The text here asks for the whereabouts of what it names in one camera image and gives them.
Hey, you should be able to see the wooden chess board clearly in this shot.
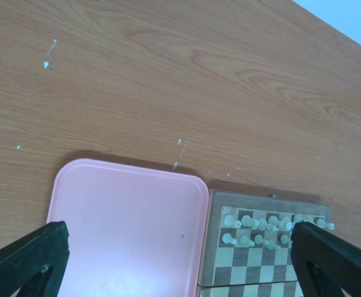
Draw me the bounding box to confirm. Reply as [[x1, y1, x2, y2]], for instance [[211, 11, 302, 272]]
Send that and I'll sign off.
[[197, 190, 332, 296]]

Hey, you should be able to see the white chess piece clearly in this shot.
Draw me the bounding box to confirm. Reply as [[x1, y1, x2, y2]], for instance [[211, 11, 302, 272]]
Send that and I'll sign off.
[[241, 215, 259, 229], [239, 235, 255, 248], [280, 234, 292, 245], [316, 218, 335, 230], [279, 217, 293, 231], [257, 218, 278, 231], [263, 240, 282, 251], [268, 215, 280, 226], [223, 215, 242, 229], [253, 235, 265, 245], [221, 233, 237, 245]]

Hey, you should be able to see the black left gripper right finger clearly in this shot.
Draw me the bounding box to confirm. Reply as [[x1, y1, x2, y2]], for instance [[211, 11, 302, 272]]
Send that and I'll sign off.
[[291, 222, 361, 296]]

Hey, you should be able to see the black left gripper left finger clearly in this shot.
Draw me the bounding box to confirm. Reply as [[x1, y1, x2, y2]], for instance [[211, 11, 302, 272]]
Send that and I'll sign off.
[[0, 221, 70, 296]]

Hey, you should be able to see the pink plastic tray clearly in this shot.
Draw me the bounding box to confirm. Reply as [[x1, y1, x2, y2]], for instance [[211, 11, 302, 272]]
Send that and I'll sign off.
[[48, 159, 210, 296]]

